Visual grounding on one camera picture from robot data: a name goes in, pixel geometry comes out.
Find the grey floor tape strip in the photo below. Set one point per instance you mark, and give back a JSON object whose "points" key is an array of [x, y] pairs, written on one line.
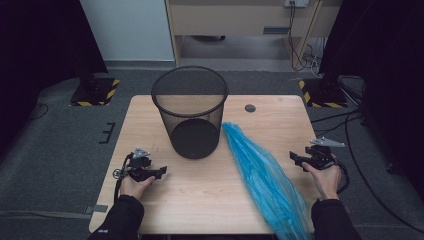
{"points": [[96, 209]]}

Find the light wooden desk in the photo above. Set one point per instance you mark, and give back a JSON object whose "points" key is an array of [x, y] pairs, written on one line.
{"points": [[230, 20]]}

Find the person's left hand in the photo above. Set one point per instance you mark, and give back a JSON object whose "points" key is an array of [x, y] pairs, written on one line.
{"points": [[135, 188]]}

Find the blue plastic bag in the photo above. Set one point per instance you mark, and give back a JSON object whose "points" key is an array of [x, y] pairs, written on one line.
{"points": [[266, 176]]}

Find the black tripod legs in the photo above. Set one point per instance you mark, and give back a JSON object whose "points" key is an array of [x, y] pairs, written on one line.
{"points": [[351, 90]]}

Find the black curtain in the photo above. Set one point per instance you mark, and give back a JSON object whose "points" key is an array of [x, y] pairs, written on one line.
{"points": [[383, 50], [43, 43]]}

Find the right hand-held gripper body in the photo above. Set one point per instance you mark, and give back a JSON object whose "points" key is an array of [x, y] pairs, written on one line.
{"points": [[320, 156]]}

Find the black mesh wastebasket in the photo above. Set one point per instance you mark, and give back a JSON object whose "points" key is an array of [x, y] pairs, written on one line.
{"points": [[195, 140]]}

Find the person's right hand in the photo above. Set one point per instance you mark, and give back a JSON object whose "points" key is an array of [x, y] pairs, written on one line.
{"points": [[326, 181]]}

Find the dark round table grommet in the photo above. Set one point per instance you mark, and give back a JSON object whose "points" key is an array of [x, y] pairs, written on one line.
{"points": [[250, 108]]}

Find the black stand base striped tape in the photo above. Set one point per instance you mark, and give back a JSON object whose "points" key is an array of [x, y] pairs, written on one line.
{"points": [[95, 93], [321, 95]]}

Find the white power strip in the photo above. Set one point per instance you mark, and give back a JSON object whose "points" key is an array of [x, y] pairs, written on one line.
{"points": [[296, 3]]}

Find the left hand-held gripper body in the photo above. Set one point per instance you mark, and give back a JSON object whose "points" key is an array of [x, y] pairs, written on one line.
{"points": [[139, 165]]}

